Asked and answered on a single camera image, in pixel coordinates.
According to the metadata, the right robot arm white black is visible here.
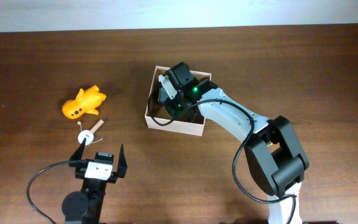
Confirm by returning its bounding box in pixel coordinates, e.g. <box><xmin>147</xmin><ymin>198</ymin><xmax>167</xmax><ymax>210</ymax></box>
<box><xmin>146</xmin><ymin>62</ymin><xmax>310</xmax><ymax>223</ymax></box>

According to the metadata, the pink cardboard box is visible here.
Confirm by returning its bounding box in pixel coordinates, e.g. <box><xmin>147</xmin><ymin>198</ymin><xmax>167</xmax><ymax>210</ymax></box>
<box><xmin>144</xmin><ymin>66</ymin><xmax>212</xmax><ymax>136</ymax></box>

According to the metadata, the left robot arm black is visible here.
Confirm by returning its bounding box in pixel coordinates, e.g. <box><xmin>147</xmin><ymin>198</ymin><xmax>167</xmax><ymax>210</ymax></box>
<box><xmin>62</xmin><ymin>140</ymin><xmax>117</xmax><ymax>224</ymax></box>

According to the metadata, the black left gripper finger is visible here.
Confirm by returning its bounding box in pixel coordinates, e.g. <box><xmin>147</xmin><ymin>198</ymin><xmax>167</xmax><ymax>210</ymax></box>
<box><xmin>69</xmin><ymin>139</ymin><xmax>86</xmax><ymax>166</ymax></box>
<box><xmin>117</xmin><ymin>144</ymin><xmax>127</xmax><ymax>178</ymax></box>

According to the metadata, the orange rubber animal toy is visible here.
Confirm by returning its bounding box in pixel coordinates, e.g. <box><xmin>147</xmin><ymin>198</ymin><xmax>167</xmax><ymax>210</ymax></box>
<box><xmin>62</xmin><ymin>85</ymin><xmax>107</xmax><ymax>119</ymax></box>

